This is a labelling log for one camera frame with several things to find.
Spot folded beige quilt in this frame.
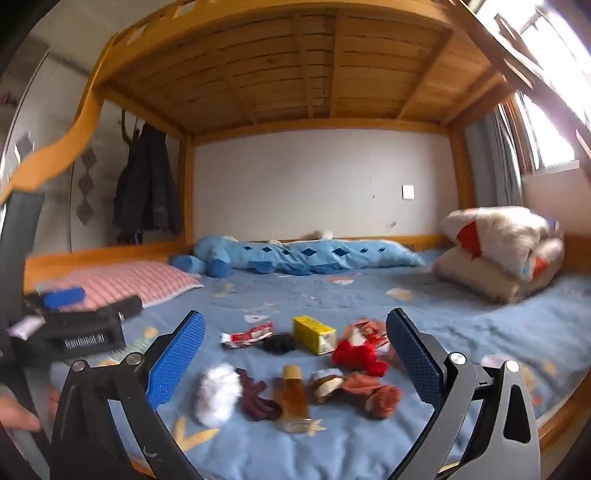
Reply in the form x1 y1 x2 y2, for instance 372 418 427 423
431 206 566 304

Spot red white patterned cloth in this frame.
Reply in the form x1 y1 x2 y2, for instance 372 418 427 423
344 318 389 344

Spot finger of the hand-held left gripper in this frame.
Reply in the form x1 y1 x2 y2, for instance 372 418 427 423
95 296 144 320
25 286 88 311

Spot pink striped pillow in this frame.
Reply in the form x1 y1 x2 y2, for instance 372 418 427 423
44 260 205 311

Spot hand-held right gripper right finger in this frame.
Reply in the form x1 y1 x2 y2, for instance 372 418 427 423
385 308 542 480

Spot grey curtain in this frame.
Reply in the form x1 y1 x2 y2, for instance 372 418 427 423
480 98 526 220

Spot amber glass bottle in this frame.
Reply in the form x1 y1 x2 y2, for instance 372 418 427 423
272 364 313 434

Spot red white snack wrapper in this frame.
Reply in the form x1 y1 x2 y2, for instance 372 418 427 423
220 321 274 350

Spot white fluffy cloth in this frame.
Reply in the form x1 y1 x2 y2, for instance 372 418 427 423
193 363 243 428

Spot person's left hand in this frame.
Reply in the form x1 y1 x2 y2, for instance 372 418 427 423
0 395 43 433

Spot white door diamond pattern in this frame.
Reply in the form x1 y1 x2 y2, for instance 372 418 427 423
0 46 122 254

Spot window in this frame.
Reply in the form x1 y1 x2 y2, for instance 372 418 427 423
475 0 591 177

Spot black cloth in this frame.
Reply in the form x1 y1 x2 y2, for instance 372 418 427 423
262 333 299 356

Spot wooden bunk bed frame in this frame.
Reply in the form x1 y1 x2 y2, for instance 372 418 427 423
0 0 591 467

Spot yellow carton box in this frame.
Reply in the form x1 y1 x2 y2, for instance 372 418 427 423
292 315 338 356

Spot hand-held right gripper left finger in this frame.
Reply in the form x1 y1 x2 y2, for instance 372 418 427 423
50 310 207 480

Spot dark hanging jackets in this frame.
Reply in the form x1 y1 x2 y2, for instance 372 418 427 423
112 121 184 244

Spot long blue plush pillow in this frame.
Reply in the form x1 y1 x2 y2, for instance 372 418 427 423
168 235 426 279

